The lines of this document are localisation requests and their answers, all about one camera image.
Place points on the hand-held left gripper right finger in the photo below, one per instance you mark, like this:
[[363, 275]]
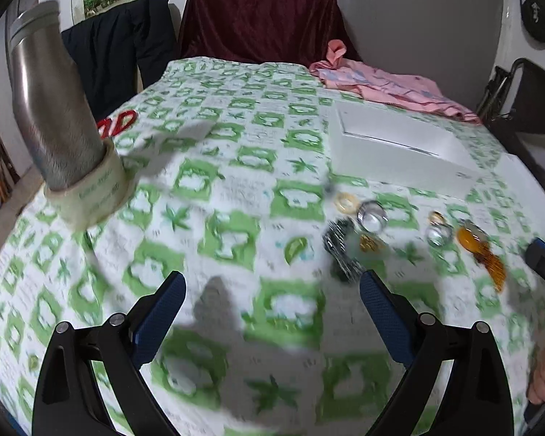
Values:
[[386, 322]]

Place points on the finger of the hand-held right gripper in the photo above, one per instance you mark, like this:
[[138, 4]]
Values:
[[542, 254]]

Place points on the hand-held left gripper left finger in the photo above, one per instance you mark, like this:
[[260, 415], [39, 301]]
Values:
[[163, 318]]

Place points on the gold ornament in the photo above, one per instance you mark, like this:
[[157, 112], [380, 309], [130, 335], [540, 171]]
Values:
[[370, 244]]

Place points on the wide silver bangle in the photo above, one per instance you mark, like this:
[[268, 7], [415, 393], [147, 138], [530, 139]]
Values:
[[361, 218]]

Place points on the white cardboard box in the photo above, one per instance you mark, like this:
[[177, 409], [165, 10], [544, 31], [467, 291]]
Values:
[[390, 163]]

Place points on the white box lid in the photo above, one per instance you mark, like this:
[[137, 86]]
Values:
[[522, 186]]

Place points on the clear packing tape roll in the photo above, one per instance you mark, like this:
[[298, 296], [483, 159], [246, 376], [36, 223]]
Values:
[[95, 195]]

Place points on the dark folding chair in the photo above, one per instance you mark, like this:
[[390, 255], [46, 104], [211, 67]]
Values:
[[536, 100]]

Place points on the green printed tablecloth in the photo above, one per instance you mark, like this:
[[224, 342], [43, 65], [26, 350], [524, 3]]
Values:
[[254, 181]]

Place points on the pink floral cloth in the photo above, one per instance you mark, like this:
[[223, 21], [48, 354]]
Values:
[[390, 86]]

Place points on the stainless steel thermos bottle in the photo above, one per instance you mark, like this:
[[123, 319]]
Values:
[[50, 113]]

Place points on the black jacket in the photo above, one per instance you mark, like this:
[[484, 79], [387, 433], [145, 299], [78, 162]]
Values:
[[113, 45]]

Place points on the dark red velvet cloth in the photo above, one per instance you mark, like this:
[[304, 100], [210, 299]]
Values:
[[254, 18]]

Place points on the black round wall decoration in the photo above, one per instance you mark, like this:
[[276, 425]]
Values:
[[536, 18]]

